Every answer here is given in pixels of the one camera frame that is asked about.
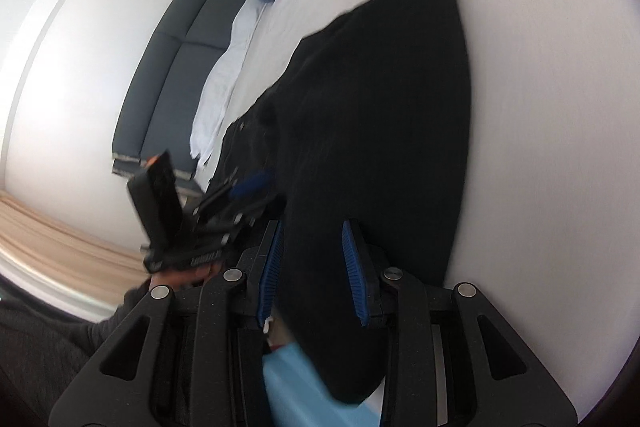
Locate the grey padded headboard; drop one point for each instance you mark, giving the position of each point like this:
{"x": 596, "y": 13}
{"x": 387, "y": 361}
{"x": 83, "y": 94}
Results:
{"x": 165, "y": 72}

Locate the white pillow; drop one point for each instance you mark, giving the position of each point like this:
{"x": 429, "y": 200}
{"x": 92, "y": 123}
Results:
{"x": 220, "y": 77}

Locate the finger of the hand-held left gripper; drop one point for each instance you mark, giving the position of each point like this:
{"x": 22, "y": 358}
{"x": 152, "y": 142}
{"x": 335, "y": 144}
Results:
{"x": 252, "y": 183}
{"x": 250, "y": 213}

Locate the person's left hand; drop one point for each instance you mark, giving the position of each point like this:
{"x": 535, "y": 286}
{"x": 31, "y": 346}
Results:
{"x": 190, "y": 276}

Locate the bed with white sheet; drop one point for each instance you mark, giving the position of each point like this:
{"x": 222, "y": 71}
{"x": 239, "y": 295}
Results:
{"x": 525, "y": 107}

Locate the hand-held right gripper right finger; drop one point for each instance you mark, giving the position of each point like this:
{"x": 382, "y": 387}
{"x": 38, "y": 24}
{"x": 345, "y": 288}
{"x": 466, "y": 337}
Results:
{"x": 352, "y": 267}

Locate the black pants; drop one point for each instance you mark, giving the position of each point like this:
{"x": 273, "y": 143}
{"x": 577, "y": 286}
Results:
{"x": 375, "y": 132}

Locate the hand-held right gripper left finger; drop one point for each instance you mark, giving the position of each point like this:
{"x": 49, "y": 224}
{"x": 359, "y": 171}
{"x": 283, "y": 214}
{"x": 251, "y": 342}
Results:
{"x": 267, "y": 277}

